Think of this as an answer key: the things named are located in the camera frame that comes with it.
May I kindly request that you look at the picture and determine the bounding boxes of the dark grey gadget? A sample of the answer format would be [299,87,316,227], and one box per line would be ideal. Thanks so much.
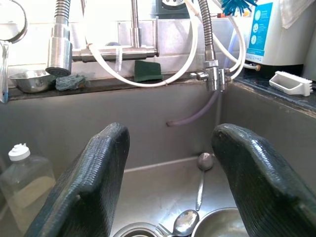
[155,0,191,20]

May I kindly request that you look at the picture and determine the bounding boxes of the white hose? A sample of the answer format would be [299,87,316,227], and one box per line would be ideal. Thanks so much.
[212,14,260,79]
[81,0,199,87]

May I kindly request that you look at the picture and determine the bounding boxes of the steel sink drain strainer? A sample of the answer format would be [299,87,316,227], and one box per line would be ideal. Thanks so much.
[111,221,171,237]

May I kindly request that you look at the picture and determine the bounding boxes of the blue bottle brush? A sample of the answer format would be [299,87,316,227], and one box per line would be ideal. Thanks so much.
[221,0,257,17]

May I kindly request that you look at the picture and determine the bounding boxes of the steel spoon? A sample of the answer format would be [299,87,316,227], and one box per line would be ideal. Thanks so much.
[196,152,215,212]
[171,209,200,237]

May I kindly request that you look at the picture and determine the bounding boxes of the white water purifier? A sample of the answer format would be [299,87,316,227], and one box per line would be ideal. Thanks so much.
[244,0,316,77]

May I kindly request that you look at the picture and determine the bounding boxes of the green scouring pad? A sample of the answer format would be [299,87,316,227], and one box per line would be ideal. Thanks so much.
[55,74,87,92]

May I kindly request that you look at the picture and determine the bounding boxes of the steel diverter valve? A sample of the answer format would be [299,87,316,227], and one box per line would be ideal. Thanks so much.
[190,60,232,92]

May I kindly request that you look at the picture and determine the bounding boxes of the steel sink tap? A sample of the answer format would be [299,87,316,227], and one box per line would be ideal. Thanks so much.
[71,0,158,63]

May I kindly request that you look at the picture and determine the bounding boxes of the flexible steel hose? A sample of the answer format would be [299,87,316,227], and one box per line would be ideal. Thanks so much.
[197,0,219,62]

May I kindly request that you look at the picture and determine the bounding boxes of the small steel bowl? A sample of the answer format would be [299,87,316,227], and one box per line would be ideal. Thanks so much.
[8,70,56,94]

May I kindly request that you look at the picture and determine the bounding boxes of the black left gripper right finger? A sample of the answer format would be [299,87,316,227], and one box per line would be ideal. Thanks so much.
[211,123,316,237]

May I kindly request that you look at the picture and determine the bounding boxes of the white scrub brush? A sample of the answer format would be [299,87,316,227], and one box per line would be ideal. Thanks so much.
[268,71,314,97]

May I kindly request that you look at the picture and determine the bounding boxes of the steel sprayer head hose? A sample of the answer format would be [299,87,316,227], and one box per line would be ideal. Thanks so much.
[45,0,73,77]

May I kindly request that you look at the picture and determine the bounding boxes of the clear bottle white cap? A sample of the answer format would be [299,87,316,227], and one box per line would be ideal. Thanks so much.
[0,143,57,235]

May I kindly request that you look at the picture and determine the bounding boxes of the dark green sponge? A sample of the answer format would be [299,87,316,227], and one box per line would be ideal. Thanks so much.
[134,60,163,82]

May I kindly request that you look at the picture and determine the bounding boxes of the round steel strainer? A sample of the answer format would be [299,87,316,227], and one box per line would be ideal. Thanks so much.
[0,0,28,44]

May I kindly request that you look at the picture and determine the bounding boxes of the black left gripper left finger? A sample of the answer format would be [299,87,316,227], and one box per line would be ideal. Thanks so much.
[24,122,131,237]

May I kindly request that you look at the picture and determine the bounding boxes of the stainless steel sink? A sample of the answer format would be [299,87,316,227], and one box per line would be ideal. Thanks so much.
[0,79,316,237]

